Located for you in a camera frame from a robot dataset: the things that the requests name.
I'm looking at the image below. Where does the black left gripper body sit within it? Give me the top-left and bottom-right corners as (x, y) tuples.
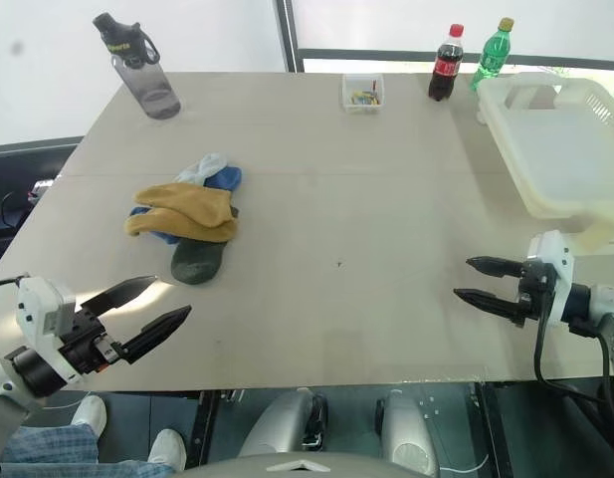
(57, 308), (126, 374)

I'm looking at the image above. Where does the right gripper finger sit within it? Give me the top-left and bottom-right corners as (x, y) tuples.
(466, 256), (526, 280)
(453, 287), (529, 329)

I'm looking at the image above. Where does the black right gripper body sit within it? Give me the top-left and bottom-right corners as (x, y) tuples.
(514, 261), (559, 321)

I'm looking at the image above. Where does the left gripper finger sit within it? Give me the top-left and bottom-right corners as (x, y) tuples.
(80, 275), (157, 318)
(119, 305), (193, 365)

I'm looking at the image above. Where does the yellow sock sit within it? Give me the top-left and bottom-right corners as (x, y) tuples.
(134, 182), (234, 229)
(124, 207), (239, 244)

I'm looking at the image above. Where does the white plastic storage bin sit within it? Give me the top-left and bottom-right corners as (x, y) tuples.
(475, 72), (614, 250)

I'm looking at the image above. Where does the small clear plastic box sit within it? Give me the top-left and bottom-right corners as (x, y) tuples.
(341, 73), (386, 116)

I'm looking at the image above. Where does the white shoe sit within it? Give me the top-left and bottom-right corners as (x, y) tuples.
(146, 428), (188, 472)
(70, 395), (108, 440)

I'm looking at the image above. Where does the dark green sock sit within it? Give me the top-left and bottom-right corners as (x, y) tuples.
(170, 237), (231, 286)

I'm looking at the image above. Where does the blue jeans leg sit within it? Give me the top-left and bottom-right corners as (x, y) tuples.
(0, 422), (178, 478)

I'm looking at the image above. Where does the black table leg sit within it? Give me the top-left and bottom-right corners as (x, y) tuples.
(473, 380), (517, 478)

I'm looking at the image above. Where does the small grey red device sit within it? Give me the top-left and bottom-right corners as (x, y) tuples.
(30, 177), (55, 201)

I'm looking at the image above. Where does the silver left robot leg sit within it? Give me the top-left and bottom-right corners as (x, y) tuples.
(236, 387), (330, 459)

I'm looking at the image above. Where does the silver robot leg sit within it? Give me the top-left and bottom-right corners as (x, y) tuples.
(374, 390), (440, 478)
(236, 387), (330, 459)

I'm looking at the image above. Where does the silver right robot leg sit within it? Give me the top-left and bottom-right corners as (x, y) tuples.
(374, 390), (440, 478)

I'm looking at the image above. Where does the white sock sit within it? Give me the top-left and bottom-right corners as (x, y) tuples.
(174, 152), (233, 186)

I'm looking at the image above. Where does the blue sock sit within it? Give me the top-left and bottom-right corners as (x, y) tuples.
(129, 165), (243, 245)

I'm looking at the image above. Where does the grey robot torso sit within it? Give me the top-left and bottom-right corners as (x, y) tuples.
(171, 451), (437, 478)

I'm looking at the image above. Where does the cola bottle red cap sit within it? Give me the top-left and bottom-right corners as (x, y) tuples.
(427, 23), (466, 103)

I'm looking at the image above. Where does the green soda bottle yellow cap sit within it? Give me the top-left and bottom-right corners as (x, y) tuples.
(469, 17), (515, 94)

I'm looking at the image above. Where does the grey water bottle black lid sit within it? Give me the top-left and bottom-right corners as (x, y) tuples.
(92, 13), (182, 120)

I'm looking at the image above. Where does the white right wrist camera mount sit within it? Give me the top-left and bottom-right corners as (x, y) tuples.
(527, 229), (574, 328)

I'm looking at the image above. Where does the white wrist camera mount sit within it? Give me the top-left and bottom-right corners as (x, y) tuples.
(527, 229), (574, 328)
(15, 276), (85, 384)

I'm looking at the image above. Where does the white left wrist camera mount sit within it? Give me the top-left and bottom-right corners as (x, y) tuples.
(15, 276), (85, 384)

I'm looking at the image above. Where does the grey window frame bar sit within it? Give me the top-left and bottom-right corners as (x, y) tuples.
(296, 47), (614, 67)

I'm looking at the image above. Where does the grey window frame post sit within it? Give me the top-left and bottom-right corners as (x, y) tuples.
(274, 0), (307, 74)

